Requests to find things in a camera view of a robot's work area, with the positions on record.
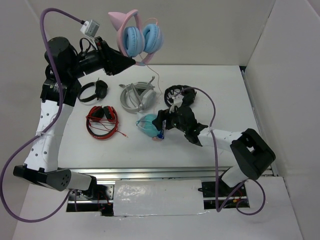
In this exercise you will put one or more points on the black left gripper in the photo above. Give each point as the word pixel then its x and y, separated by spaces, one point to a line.
pixel 113 61

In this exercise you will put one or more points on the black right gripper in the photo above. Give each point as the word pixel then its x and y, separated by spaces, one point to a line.
pixel 163 115

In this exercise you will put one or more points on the pink and blue cat-ear headphones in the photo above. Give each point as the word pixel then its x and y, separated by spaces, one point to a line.
pixel 134 39

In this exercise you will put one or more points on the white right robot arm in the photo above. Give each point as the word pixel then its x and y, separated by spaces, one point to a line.
pixel 252 154

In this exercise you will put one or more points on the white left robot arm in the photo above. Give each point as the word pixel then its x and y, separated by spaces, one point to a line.
pixel 58 98

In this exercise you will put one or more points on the teal cat-ear headphones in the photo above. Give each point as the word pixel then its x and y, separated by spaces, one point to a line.
pixel 145 124

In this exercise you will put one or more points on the black on-ear headphones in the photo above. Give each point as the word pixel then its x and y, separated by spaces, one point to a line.
pixel 100 92

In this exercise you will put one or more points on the small black headphones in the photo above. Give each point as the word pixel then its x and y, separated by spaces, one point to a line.
pixel 188 96

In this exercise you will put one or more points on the red and black headphones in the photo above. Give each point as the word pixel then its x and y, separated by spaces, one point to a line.
pixel 102 122

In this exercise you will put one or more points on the grey gaming headset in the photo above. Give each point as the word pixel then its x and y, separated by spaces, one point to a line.
pixel 138 97

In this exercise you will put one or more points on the silver foil cover plate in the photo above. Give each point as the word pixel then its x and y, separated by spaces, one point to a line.
pixel 157 198

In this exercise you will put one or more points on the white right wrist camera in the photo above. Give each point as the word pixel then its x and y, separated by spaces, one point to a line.
pixel 177 102

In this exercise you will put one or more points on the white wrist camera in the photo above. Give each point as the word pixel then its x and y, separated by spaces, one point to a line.
pixel 177 102
pixel 90 28

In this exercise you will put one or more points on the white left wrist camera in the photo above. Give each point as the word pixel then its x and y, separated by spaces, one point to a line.
pixel 90 28

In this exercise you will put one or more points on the aluminium front rail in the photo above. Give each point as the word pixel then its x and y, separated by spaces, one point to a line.
pixel 148 174

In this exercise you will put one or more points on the aluminium rail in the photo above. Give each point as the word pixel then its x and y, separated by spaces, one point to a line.
pixel 148 174
pixel 253 105

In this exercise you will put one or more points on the aluminium right side rail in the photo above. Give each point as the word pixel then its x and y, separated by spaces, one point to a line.
pixel 253 105

